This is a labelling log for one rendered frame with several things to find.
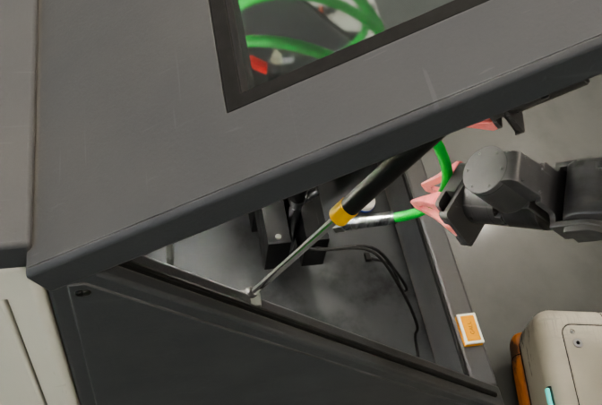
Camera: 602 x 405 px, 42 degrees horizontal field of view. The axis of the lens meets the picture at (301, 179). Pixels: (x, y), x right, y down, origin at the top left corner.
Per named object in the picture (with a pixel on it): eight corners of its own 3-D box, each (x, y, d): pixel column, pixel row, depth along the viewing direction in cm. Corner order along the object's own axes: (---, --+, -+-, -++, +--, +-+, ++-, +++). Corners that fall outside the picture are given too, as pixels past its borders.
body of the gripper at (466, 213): (434, 213, 96) (482, 219, 90) (471, 151, 100) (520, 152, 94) (459, 246, 99) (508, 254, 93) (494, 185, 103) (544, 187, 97)
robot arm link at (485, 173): (612, 240, 84) (617, 168, 87) (556, 197, 77) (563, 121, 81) (514, 249, 93) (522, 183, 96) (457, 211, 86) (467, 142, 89)
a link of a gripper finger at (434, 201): (391, 200, 103) (446, 205, 95) (417, 159, 105) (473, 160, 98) (417, 232, 106) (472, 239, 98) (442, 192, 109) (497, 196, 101)
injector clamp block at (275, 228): (317, 285, 137) (330, 237, 125) (261, 290, 135) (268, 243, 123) (286, 135, 157) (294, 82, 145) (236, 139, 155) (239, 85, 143)
